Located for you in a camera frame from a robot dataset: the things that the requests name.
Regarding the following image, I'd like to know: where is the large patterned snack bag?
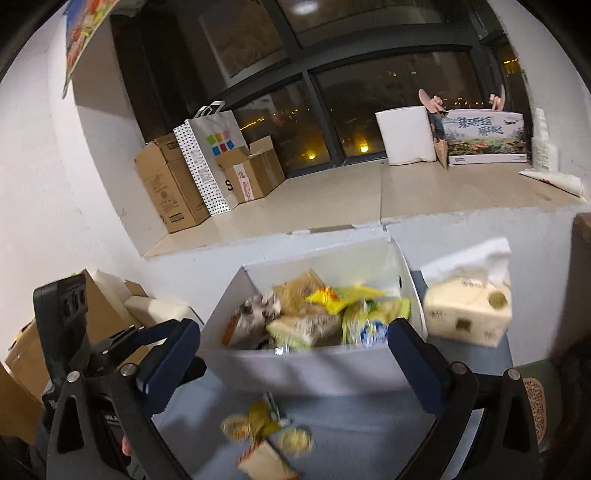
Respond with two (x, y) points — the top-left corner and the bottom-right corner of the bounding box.
(221, 292), (281, 347)

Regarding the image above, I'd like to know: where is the dark yellow snack packet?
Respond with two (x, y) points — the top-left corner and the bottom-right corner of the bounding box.
(249, 400), (283, 443)

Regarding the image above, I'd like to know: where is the cream plaid-edged snack pack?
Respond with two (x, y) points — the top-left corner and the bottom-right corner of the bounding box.
(236, 440), (301, 480)

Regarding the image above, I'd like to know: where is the round yellow pastry pack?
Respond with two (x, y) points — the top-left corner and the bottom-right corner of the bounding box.
(277, 427), (314, 457)

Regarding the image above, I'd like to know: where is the tissue pack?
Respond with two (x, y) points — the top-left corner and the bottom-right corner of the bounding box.
(421, 237), (513, 348)

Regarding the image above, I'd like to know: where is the yellow snack bag in box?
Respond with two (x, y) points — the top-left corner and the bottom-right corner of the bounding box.
(305, 286), (387, 315)

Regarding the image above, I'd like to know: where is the large cardboard box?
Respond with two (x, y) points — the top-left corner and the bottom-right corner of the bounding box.
(134, 133), (211, 233)

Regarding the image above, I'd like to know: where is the small open cardboard box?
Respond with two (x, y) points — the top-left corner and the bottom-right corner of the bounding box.
(216, 136), (286, 203)

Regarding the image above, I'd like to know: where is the dotted paper bag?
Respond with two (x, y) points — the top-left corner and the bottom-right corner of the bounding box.
(173, 100), (246, 216)

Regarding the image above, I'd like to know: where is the white foam box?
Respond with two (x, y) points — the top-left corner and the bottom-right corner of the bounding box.
(376, 106), (437, 166)

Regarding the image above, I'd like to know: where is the printed landscape box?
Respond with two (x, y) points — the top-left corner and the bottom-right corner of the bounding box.
(442, 109), (529, 166)

